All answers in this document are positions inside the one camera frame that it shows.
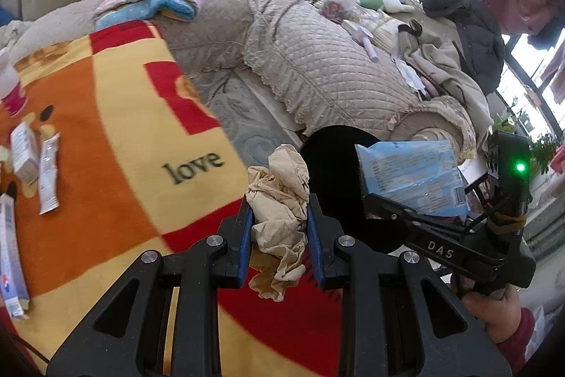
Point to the quilted beige sofa cover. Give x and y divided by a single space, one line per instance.
335 72

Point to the beige garment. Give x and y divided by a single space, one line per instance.
450 76

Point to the long white toothpaste box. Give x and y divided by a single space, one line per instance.
11 257

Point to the orange red printed blanket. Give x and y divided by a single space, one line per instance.
110 147

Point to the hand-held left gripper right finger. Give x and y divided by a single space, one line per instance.
314 235

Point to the person's right hand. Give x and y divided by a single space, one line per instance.
496 317

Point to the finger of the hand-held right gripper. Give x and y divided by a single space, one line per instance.
437 246
397 207

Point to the white bottle pink label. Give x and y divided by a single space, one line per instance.
11 90

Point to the green plush toy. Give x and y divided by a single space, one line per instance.
370 0

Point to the small white box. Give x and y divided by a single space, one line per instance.
24 151

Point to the white plush toy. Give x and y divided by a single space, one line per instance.
395 4

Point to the green potted plant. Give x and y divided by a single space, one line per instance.
545 149

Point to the purple tube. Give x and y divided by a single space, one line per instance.
364 41

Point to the beige cloth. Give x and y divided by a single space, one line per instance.
278 204

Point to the white tissue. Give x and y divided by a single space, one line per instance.
408 74

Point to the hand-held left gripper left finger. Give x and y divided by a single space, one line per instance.
245 235

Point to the black jacket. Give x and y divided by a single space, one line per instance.
476 41

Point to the folded blue towel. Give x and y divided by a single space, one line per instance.
167 4

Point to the blue plastic packet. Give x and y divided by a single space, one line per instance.
410 174

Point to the black trash bin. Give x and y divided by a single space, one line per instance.
331 182

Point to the person's right forearm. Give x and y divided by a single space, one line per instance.
518 337

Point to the white tube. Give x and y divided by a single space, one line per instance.
48 174

